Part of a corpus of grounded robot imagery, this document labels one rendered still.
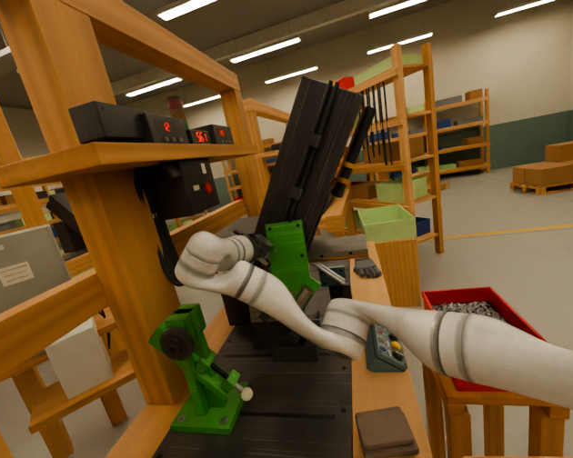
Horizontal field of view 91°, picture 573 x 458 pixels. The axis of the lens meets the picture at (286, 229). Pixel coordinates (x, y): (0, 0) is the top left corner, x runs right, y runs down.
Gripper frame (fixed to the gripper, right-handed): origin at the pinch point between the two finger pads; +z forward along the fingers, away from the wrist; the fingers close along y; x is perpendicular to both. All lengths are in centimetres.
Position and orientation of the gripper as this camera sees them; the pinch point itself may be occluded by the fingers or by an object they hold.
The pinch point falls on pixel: (259, 245)
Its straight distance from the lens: 82.6
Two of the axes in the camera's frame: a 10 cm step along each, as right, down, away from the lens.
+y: -7.5, -6.3, 1.9
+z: 2.5, -0.2, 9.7
